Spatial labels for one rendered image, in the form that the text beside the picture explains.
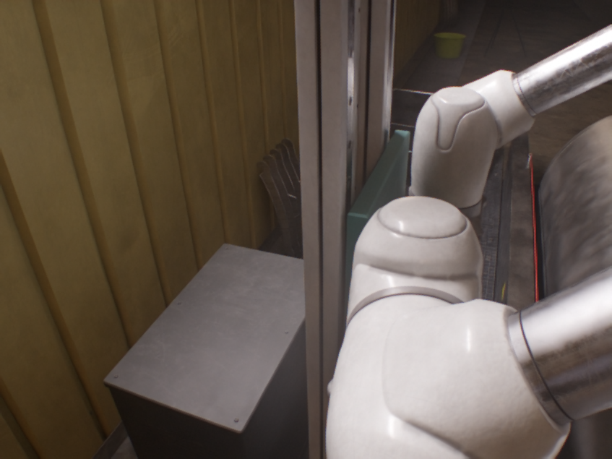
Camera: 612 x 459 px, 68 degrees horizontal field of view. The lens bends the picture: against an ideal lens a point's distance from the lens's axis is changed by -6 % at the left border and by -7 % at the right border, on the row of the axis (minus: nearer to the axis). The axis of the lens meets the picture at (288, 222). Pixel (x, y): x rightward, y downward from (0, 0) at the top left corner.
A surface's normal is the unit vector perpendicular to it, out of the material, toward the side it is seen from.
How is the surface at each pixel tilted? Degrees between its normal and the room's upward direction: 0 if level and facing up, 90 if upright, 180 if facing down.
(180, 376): 0
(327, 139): 90
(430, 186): 92
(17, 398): 90
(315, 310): 90
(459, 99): 6
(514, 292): 2
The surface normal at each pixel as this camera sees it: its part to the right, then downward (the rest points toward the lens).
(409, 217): 0.04, -0.92
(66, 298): 0.92, 0.17
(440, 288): 0.11, -0.64
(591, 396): -0.29, 0.45
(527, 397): 0.06, -0.26
